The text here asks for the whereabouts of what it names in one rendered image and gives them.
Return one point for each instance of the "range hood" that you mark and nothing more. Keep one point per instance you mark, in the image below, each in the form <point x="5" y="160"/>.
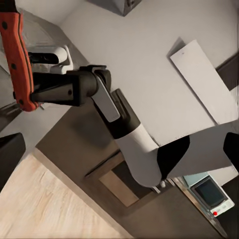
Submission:
<point x="211" y="86"/>

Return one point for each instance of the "oven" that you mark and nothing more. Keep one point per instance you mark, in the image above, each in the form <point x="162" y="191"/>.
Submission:
<point x="115" y="182"/>

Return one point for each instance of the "drop in sink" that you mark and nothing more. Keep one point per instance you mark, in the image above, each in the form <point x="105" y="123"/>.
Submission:
<point x="33" y="34"/>

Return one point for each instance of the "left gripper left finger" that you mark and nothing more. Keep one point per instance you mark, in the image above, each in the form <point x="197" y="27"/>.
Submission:
<point x="12" y="148"/>

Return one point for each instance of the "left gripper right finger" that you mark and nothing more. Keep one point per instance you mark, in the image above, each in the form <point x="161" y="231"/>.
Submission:
<point x="231" y="148"/>

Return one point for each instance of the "microwave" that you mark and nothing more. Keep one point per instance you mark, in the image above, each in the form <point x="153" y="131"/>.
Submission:
<point x="209" y="192"/>

